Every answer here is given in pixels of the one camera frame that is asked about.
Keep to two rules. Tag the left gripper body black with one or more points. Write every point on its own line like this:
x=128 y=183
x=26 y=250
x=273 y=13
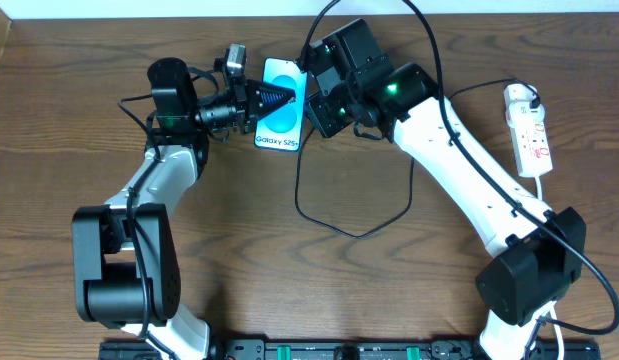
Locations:
x=242 y=107

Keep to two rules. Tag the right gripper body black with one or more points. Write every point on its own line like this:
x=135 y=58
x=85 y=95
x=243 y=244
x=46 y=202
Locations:
x=318 y=113

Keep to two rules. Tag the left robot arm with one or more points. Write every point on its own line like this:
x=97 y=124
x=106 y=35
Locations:
x=126 y=270

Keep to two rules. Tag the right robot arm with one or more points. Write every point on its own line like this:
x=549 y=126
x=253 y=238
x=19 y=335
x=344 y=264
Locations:
x=536 y=253

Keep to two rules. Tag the white power strip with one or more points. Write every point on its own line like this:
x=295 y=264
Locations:
x=528 y=131

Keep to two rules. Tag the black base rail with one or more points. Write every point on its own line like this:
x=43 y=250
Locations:
x=254 y=349

